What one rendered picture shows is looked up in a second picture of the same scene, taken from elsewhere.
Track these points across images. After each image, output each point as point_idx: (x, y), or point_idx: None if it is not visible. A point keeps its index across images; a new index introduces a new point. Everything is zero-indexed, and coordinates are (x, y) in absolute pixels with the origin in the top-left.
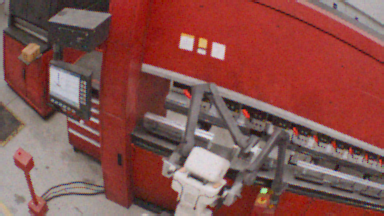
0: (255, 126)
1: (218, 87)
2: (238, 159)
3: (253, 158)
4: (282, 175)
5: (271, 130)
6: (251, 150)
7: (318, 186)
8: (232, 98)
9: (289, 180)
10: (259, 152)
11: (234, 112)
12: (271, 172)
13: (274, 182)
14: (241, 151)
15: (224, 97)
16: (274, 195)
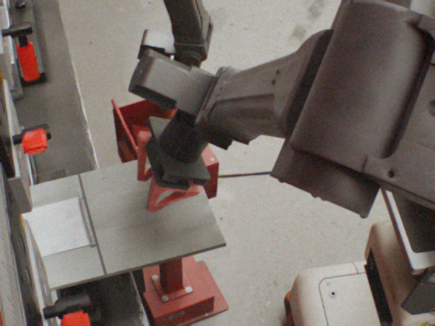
0: (20, 146)
1: (5, 309)
2: (150, 237)
3: (97, 191)
4: (54, 122)
5: (8, 69)
6: (56, 223)
7: (43, 8)
8: (3, 213)
9: (65, 91)
10: (42, 193)
11: (28, 244)
12: (60, 162)
13: (205, 31)
14: (182, 168)
15: (19, 280)
16: (201, 63)
